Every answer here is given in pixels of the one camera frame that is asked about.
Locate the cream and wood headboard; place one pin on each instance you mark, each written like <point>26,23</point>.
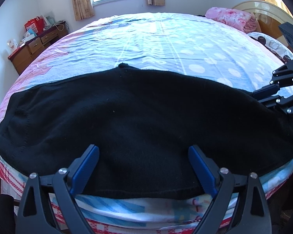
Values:
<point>266,17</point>

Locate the patterned pillow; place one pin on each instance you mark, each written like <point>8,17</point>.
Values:
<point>271,43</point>

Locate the light blue tissue box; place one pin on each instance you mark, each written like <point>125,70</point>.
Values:
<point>28,35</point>

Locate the white and green bag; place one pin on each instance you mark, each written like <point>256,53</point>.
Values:
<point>48,21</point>

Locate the pink floral folded blanket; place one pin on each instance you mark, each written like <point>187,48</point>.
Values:
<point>229,17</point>

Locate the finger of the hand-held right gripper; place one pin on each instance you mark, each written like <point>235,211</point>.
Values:
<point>280,104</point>
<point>266,91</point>

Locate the bed with blue pink sheet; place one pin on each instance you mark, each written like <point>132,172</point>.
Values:
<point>161,43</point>

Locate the wooden desk with drawers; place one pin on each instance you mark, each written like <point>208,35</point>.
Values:
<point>24,56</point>

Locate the black pants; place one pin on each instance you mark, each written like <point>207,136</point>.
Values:
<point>136,131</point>

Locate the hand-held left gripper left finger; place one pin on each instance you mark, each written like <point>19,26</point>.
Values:
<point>84,173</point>

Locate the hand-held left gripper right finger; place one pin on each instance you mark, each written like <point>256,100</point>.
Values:
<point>202,170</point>

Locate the white floral packet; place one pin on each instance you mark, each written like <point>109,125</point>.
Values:
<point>12,46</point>

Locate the red gift bag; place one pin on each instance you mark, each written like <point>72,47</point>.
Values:
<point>34,25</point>

